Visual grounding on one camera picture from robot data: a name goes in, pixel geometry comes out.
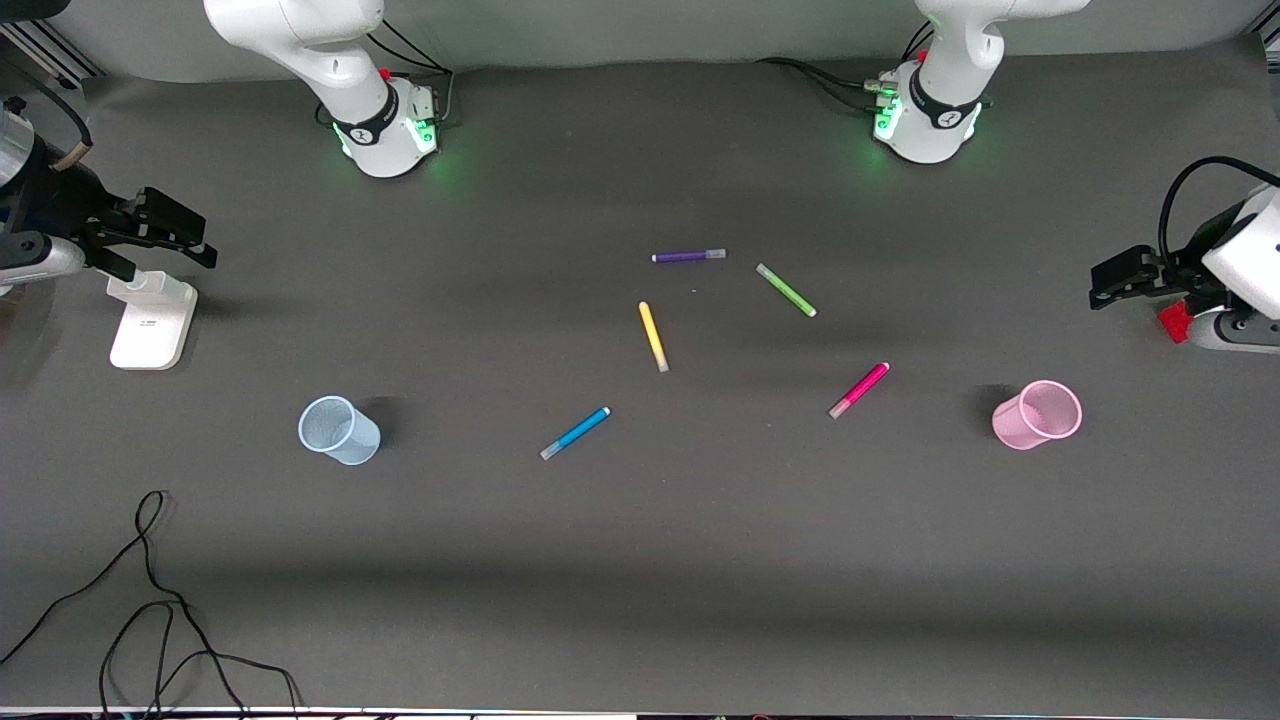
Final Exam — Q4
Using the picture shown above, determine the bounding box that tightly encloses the pink marker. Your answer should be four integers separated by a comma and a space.
827, 361, 891, 420

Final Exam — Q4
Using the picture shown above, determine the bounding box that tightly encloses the white plastic stand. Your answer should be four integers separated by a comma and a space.
108, 270, 200, 372

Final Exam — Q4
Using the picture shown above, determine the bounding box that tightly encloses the pink plastic cup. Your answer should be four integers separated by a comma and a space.
991, 379, 1085, 451

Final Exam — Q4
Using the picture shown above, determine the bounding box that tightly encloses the light blue plastic cup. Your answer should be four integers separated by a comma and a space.
297, 395, 383, 467

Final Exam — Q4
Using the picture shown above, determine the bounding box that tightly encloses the green marker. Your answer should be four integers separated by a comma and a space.
755, 263, 819, 319

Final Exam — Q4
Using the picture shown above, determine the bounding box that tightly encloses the blue marker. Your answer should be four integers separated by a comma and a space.
539, 406, 613, 462

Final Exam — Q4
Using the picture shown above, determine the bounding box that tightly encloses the yellow marker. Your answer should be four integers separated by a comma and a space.
638, 300, 671, 374

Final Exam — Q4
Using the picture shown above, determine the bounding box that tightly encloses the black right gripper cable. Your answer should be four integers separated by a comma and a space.
0, 60, 94, 174

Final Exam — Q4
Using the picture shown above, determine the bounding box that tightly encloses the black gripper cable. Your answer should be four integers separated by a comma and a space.
1157, 156, 1280, 267
0, 60, 94, 174

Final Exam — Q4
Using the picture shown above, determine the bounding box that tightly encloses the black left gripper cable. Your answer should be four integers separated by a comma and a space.
1157, 156, 1280, 267

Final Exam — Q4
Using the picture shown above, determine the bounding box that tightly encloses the black right arm base cable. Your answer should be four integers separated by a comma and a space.
362, 18, 458, 133

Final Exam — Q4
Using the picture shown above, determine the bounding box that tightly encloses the black arm base cable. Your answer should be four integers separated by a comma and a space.
754, 20, 936, 113
362, 18, 458, 133

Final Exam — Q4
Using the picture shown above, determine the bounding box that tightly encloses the thin black loose cable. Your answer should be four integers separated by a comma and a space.
0, 489, 304, 720

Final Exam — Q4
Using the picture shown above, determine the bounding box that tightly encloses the black left arm base cable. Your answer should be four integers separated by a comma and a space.
754, 20, 936, 113

